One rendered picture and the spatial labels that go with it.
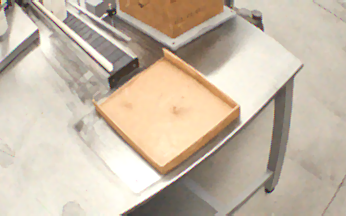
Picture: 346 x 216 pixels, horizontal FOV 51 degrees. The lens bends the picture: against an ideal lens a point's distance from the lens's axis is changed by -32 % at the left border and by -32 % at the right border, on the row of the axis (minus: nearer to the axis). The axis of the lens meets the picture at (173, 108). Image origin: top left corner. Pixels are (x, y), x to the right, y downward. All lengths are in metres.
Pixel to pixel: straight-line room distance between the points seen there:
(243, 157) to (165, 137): 0.99
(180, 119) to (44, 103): 0.46
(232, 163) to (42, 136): 1.11
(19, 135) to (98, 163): 0.35
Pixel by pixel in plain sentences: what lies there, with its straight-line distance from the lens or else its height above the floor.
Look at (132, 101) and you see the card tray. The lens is 1.38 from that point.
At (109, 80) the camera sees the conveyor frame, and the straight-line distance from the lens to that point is 1.41.
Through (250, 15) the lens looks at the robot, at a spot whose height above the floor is 0.28.
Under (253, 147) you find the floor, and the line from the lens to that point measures 2.28.
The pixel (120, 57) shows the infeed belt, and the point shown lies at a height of 0.88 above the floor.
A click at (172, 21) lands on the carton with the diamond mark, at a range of 1.46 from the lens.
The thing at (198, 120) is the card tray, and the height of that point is 0.83.
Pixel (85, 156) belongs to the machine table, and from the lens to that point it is 1.31.
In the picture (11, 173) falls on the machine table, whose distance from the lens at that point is 1.38.
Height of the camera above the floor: 1.85
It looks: 49 degrees down
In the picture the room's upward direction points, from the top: 10 degrees counter-clockwise
